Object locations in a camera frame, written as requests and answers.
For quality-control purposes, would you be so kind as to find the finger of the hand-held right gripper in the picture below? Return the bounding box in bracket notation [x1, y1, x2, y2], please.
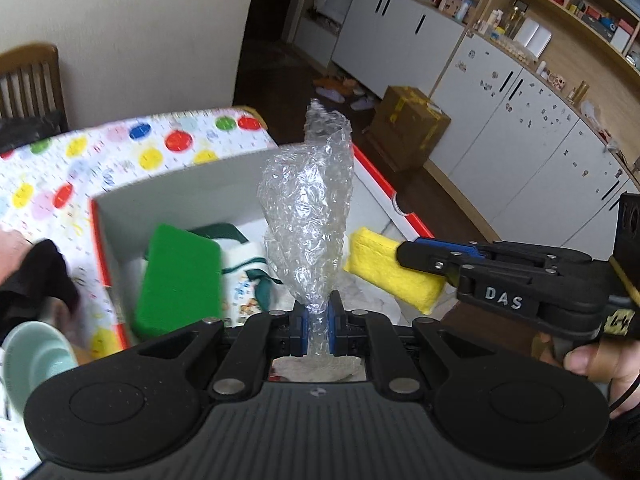
[396, 241, 561, 286]
[415, 236, 595, 267]

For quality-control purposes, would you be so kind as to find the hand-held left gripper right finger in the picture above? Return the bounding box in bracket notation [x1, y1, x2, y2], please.
[326, 291, 507, 402]

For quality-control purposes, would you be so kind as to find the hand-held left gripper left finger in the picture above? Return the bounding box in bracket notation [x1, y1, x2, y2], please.
[120, 301, 307, 402]

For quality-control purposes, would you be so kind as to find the yellow sponge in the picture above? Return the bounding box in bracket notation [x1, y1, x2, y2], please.
[342, 226, 447, 316]

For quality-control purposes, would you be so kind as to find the white cloth with green trim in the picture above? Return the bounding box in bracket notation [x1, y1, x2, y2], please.
[187, 222, 288, 318]

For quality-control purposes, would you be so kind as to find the clear bubble wrap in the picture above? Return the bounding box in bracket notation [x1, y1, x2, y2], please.
[256, 99, 356, 368]

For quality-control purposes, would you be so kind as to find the green sponge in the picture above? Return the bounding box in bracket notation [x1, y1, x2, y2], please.
[131, 223, 224, 342]

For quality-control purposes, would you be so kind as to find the red cardboard box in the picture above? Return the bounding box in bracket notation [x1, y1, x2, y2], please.
[89, 141, 436, 351]

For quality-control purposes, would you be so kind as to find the person's right hand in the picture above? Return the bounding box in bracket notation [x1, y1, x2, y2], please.
[540, 332, 640, 418]

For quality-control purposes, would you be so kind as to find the brown cardboard box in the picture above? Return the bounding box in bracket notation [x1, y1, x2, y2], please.
[369, 85, 452, 172]

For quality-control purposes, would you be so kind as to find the white box on shelf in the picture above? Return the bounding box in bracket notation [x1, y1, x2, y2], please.
[514, 16, 553, 59]

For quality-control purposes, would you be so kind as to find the balloon printed tablecloth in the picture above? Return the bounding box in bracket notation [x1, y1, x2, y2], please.
[0, 106, 277, 480]

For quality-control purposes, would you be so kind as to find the black cloth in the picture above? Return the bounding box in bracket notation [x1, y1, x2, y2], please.
[0, 238, 83, 321]

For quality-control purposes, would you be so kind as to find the pale green ceramic cup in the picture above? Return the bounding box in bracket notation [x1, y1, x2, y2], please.
[1, 321, 80, 413]

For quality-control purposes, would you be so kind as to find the white paper bag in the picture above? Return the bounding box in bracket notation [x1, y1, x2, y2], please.
[311, 0, 352, 23]

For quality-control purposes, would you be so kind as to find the pink mesh bath puff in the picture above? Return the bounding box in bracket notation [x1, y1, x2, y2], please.
[0, 230, 36, 286]

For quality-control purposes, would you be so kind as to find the brown wooden chair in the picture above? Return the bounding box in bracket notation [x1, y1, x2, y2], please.
[0, 43, 70, 133]

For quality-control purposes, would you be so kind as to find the white wooden cabinet wall unit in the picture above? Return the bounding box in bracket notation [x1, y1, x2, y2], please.
[292, 0, 640, 261]

